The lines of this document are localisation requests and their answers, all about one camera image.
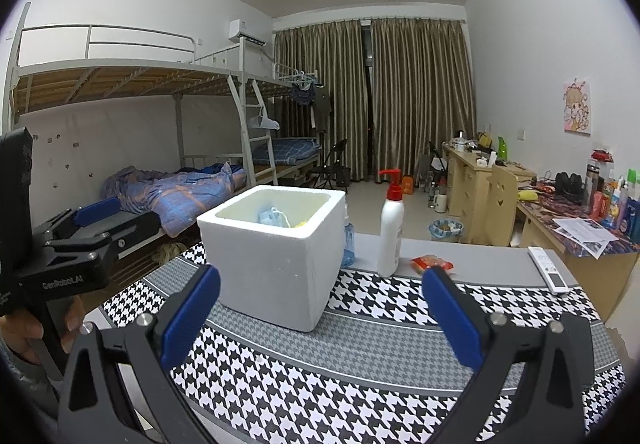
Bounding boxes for clear blue bottle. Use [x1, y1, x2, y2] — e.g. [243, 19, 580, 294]
[341, 204, 357, 269]

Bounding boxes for wooden desk with patterned cover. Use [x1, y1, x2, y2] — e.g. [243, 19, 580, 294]
[517, 184, 640, 320]

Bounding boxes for blue checked bedding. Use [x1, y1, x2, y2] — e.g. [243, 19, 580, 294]
[252, 137, 321, 165]

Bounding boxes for brown curtain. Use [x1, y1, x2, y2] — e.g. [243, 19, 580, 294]
[274, 20, 371, 182]
[371, 16, 476, 185]

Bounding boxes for person's left forearm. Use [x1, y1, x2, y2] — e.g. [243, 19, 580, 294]
[0, 339, 57, 425]

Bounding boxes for white pump bottle red nozzle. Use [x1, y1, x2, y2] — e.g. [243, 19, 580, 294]
[376, 168, 406, 278]

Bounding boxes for dark hanging clothes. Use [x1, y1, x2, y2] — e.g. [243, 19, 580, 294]
[290, 83, 333, 132]

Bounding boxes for white air conditioner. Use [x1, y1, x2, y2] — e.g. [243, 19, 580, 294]
[228, 19, 267, 46]

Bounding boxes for houndstooth tablecloth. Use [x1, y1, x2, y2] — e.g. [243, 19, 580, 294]
[100, 241, 628, 444]

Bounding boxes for beige crumpled cloth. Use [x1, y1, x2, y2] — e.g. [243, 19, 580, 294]
[152, 241, 186, 267]

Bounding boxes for white hanging pouch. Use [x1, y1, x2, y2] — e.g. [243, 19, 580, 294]
[248, 114, 282, 131]

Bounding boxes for blue face mask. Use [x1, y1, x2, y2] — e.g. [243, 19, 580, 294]
[257, 206, 291, 227]

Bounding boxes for white remote control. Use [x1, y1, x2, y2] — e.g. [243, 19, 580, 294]
[528, 246, 571, 294]

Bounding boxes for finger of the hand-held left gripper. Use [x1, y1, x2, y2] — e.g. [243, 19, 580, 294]
[47, 211, 161, 270]
[31, 197, 122, 245]

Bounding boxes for blue checked quilt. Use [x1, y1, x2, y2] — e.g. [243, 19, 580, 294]
[102, 161, 247, 237]

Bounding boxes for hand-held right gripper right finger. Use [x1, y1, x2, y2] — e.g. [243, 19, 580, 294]
[421, 266, 596, 444]

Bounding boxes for cartoon wall poster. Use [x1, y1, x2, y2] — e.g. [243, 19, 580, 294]
[563, 78, 593, 135]

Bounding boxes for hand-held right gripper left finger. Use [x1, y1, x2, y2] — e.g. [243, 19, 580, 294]
[57, 264, 222, 444]

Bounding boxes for white foam box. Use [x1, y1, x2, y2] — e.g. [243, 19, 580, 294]
[196, 185, 347, 332]

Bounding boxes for grey trash bin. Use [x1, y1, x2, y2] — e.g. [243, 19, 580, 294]
[429, 219, 465, 243]

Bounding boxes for black headphones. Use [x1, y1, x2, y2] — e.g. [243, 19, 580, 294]
[555, 171, 586, 197]

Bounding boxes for group of toiletry bottles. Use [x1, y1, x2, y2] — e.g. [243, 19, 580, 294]
[586, 149, 640, 245]

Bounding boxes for cluster of drink bottles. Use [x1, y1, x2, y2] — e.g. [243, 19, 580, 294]
[425, 171, 448, 212]

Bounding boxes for light wooden desk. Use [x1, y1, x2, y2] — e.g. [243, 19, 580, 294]
[442, 144, 536, 242]

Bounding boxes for black folding chair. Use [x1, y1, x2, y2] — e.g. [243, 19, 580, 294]
[312, 139, 351, 190]

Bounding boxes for printed paper sheets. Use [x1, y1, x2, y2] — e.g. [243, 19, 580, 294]
[552, 217, 620, 259]

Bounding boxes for wooden chair with smiley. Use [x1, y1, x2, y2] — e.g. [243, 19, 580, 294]
[487, 164, 520, 247]

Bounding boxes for white metal bunk bed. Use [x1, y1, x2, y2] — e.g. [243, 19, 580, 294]
[5, 1, 278, 275]
[190, 41, 326, 185]

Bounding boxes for person's left hand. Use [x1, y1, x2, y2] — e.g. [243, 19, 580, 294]
[0, 296, 87, 367]

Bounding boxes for red snack packet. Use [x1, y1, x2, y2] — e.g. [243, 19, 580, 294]
[410, 254, 455, 273]

